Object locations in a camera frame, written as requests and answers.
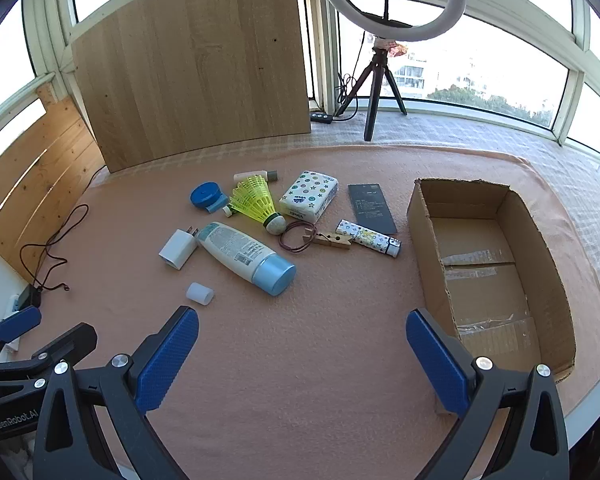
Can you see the wooden clothespin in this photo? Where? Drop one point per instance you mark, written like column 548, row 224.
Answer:
column 332, row 239

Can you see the small white cylinder cap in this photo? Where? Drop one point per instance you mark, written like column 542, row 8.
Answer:
column 200, row 294

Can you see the light wooden board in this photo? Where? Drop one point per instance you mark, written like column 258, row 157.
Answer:
column 190, row 60

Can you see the patterned white tube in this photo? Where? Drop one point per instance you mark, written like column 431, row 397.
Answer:
column 367, row 237

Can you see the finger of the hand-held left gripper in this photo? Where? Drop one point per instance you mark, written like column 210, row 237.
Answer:
column 75, row 342
column 17, row 322

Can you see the small cream bottle grey cap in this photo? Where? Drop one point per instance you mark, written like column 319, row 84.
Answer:
column 237, row 177

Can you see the white wall charger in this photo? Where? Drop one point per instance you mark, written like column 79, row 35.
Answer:
column 177, row 250

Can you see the black printed card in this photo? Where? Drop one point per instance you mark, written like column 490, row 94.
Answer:
column 372, row 210

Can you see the white window frame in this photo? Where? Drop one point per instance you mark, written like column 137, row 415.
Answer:
column 572, row 105

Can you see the patterned tissue pack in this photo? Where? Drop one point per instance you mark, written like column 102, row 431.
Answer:
column 307, row 195

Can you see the white lotion bottle blue cap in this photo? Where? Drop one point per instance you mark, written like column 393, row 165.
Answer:
column 240, row 252

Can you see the black power adapter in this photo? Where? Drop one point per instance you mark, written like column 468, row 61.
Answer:
column 30, row 297

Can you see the wooden slat panel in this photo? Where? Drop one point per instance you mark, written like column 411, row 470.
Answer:
column 35, row 170

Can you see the yellow plastic shuttlecock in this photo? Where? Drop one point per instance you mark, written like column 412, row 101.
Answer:
column 252, row 200

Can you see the small white object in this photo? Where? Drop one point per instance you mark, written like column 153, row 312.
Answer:
column 229, row 211

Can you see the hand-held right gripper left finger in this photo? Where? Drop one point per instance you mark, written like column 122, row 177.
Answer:
column 167, row 360

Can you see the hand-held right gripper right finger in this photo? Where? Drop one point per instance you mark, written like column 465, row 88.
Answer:
column 437, row 365

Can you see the round blue tape measure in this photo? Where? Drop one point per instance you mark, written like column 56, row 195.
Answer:
column 205, row 194

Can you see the cardboard box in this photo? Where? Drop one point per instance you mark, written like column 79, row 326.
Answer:
column 480, row 285

